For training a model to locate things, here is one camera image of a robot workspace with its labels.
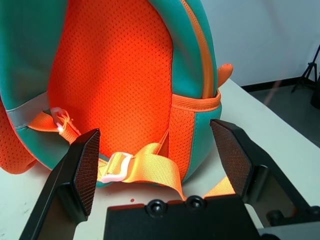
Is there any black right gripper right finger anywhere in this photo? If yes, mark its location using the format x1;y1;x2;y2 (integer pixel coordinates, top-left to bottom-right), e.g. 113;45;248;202
209;118;313;214

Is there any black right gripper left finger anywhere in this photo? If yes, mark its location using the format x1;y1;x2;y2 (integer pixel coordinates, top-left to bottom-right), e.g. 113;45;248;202
17;128;102;240

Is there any teal and orange backpack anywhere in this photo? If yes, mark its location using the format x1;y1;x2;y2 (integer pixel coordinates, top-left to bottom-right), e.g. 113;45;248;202
0;0;236;201

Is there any black tripod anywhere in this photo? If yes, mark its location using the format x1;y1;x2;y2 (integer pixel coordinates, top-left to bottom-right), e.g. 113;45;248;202
290;43;320;95

